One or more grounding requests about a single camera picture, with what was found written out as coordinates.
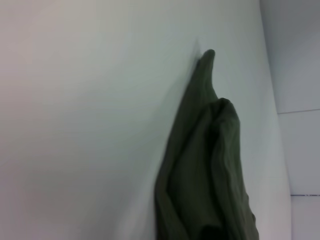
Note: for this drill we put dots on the dark green FREE print t-shirt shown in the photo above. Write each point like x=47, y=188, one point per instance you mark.
x=200, y=162

